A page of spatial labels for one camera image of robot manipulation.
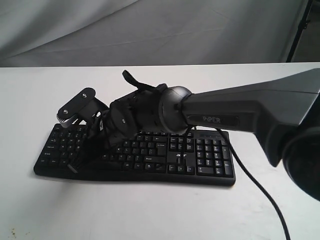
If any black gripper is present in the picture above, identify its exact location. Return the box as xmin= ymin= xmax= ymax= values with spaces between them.
xmin=67 ymin=112 xmax=117 ymax=173

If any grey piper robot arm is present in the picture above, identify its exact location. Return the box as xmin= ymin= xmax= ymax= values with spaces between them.
xmin=69 ymin=68 xmax=320 ymax=200

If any black acer keyboard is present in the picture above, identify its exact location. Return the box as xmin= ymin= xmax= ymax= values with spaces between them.
xmin=33 ymin=124 xmax=236 ymax=186

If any grey backdrop cloth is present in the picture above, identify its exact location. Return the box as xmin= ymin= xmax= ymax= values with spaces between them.
xmin=0 ymin=0 xmax=307 ymax=67

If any black stand pole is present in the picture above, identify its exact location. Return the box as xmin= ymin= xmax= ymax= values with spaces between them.
xmin=286 ymin=0 xmax=314 ymax=63

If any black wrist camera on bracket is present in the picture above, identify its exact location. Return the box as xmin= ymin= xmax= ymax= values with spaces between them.
xmin=56 ymin=87 xmax=109 ymax=128

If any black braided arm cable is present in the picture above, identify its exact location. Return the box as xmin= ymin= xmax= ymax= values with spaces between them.
xmin=121 ymin=69 xmax=292 ymax=240

